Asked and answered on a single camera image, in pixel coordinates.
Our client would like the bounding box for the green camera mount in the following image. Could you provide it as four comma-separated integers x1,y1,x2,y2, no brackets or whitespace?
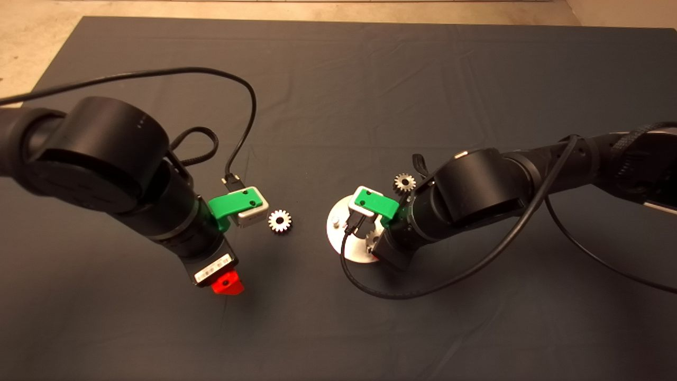
208,189,263,232
353,189,401,229

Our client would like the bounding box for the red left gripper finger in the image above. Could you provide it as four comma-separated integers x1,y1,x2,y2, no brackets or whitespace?
211,269,245,296

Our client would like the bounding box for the dark grey table cloth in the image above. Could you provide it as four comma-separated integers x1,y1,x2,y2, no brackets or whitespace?
0,16,677,381

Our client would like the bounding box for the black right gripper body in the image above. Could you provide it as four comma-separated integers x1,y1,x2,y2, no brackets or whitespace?
372,197,430,272

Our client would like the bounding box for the green left camera mount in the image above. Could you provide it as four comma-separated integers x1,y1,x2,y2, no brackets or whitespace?
208,189,263,232

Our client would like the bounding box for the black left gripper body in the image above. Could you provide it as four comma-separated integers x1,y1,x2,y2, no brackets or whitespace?
158,199,239,288

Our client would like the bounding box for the green right camera mount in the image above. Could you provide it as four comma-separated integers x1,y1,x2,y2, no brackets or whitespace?
353,189,401,229

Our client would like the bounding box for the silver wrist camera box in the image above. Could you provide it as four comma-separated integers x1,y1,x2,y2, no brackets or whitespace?
233,186,270,229
349,185,385,218

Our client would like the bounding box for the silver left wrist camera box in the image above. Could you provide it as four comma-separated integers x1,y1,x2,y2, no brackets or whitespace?
233,186,270,229

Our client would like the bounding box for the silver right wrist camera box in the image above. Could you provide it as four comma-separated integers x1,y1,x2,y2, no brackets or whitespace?
349,185,385,218

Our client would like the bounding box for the round metal carrier plate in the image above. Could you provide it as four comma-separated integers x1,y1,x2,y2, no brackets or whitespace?
326,195,385,264

